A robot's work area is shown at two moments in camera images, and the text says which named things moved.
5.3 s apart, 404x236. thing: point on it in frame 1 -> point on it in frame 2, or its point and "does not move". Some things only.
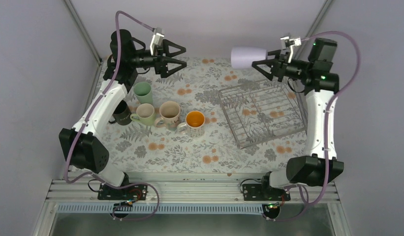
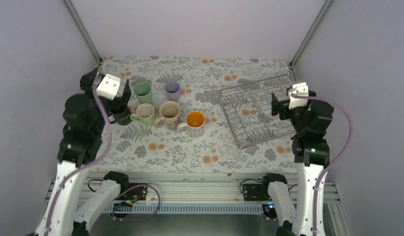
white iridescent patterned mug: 194,125 does not move
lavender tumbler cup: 242,57 -> 172,89
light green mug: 145,114 does not move
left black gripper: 160,64 -> 87,79
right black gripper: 277,70 -> 274,104
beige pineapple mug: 170,113 does not move
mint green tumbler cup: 143,91 does not move
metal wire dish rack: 263,111 does not move
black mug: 122,114 does not move
